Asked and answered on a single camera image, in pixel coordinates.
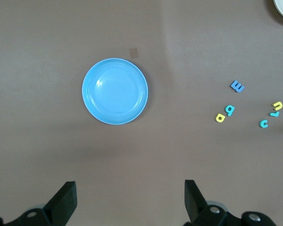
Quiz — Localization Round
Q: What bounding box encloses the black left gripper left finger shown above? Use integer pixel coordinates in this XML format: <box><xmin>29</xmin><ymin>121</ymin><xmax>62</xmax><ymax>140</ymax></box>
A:
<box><xmin>4</xmin><ymin>180</ymin><xmax>78</xmax><ymax>226</ymax></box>

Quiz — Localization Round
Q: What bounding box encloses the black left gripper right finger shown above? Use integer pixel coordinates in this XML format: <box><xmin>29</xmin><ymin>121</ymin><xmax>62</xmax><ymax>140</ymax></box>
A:
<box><xmin>183</xmin><ymin>180</ymin><xmax>276</xmax><ymax>226</ymax></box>

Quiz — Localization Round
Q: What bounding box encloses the teal foam letter b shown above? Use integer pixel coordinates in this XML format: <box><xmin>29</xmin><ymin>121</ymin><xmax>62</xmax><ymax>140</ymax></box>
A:
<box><xmin>224</xmin><ymin>105</ymin><xmax>235</xmax><ymax>117</ymax></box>

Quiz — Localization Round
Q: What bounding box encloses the blue foam letter m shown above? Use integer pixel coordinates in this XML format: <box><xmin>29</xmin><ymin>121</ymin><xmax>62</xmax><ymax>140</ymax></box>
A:
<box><xmin>229</xmin><ymin>80</ymin><xmax>245</xmax><ymax>93</ymax></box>

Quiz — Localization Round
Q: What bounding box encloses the blue plate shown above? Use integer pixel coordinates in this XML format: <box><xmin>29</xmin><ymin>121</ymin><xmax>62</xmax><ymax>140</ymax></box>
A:
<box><xmin>82</xmin><ymin>58</ymin><xmax>149</xmax><ymax>125</ymax></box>

